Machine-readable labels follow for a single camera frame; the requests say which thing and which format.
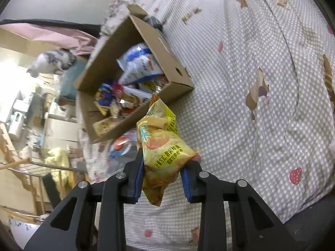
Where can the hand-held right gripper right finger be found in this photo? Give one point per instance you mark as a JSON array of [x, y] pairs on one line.
[[187, 185]]

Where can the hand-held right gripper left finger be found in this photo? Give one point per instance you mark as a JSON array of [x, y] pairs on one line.
[[137, 177]]

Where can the white red blue snack packet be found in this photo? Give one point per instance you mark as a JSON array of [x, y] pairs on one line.
[[120, 146]]

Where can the yellow chip bag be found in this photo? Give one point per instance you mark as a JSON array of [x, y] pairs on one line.
[[159, 146]]

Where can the yellow brown snack packet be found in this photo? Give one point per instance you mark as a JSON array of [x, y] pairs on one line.
[[103, 126]]

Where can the brown biscuit packet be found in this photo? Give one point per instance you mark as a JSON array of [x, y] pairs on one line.
[[114, 109]]

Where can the red cartoon snack bag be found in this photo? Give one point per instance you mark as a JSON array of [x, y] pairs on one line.
[[163, 80]]

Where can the white blue snack bag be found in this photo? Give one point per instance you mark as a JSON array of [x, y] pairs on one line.
[[140, 62]]

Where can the cardboard box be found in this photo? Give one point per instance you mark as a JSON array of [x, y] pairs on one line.
[[157, 47]]

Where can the yellow cloth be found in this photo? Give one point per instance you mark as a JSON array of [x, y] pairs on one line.
[[59, 162]]

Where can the white cabinet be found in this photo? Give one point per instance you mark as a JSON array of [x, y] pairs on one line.
[[60, 128]]

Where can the printed checked blanket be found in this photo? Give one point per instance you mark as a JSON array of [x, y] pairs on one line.
[[235, 83]]

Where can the wooden chair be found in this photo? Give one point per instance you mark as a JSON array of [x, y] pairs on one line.
[[15, 162]]

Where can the white kitchen appliance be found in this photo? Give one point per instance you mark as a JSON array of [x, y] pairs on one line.
[[17, 125]]

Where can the grey white cat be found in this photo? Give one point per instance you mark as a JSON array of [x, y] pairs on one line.
[[49, 60]]

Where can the dark grey object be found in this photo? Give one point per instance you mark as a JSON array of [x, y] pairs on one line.
[[154, 22]]

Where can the pink hanging cloth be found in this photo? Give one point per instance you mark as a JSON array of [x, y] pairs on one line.
[[52, 35]]

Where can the black frame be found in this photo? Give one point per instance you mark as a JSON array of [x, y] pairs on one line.
[[52, 22]]

